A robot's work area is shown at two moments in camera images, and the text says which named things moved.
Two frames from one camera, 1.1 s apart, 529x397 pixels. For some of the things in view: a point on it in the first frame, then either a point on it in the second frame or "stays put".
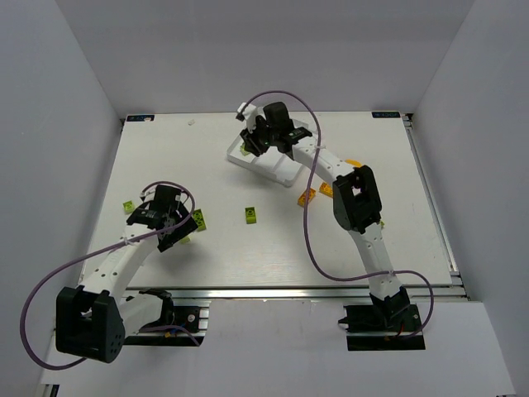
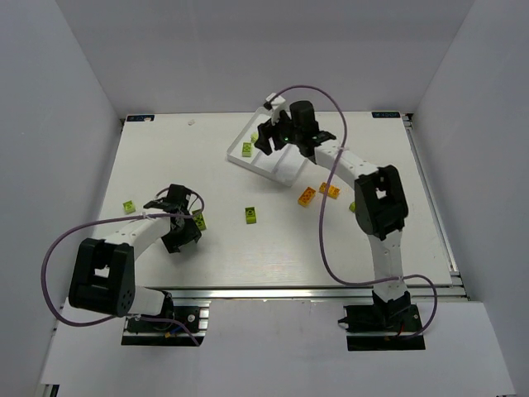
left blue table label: (140, 117) stays put
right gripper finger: (251, 143) → (266, 131)
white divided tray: (273, 161) stays put
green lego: (128, 206) stays put
